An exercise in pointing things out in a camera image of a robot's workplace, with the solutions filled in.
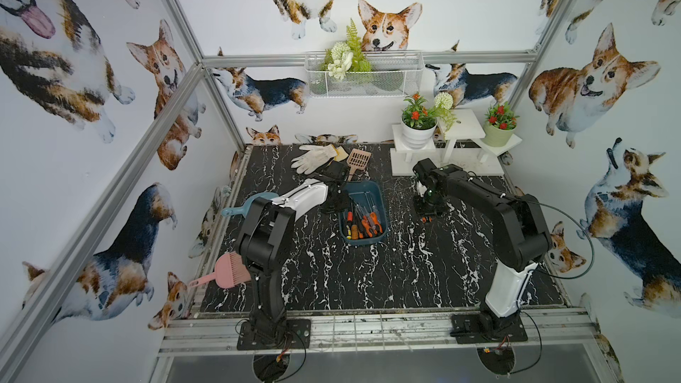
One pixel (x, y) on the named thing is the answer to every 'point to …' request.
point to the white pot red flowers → (418, 121)
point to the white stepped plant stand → (459, 144)
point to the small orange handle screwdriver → (426, 220)
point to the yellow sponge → (340, 153)
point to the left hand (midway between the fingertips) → (343, 201)
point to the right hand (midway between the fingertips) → (421, 211)
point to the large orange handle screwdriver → (375, 221)
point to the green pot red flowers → (500, 126)
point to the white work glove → (315, 156)
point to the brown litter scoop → (357, 160)
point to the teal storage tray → (365, 219)
